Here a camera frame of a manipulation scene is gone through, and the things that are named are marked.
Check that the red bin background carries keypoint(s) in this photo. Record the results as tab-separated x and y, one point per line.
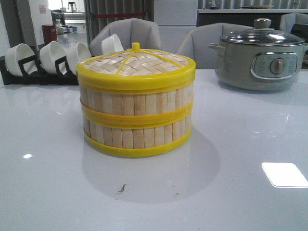
49	33

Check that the white cabinet background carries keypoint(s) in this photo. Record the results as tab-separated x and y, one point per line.
174	18

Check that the white bowl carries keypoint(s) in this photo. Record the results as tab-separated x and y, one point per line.
111	44
15	54
76	54
49	54

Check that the bamboo steamer basket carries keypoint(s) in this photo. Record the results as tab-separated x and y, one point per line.
141	142
136	110

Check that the white bowl right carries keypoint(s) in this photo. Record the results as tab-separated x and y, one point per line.
111	44

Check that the grey chair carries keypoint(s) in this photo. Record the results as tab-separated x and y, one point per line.
287	21
146	33
195	43

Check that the grey chair far right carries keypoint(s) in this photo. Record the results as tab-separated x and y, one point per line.
287	21

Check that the black dish rack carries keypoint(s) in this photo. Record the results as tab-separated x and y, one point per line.
63	76

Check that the woven bamboo steamer lid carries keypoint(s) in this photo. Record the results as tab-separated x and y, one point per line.
136	71

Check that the green electric cooking pot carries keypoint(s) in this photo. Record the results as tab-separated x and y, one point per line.
255	67

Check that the white bowl far left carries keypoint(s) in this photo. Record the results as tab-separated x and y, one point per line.
15	54

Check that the grey chair left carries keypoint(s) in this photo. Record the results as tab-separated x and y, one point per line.
146	33

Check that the glass pot lid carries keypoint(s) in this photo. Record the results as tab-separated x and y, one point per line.
261	34

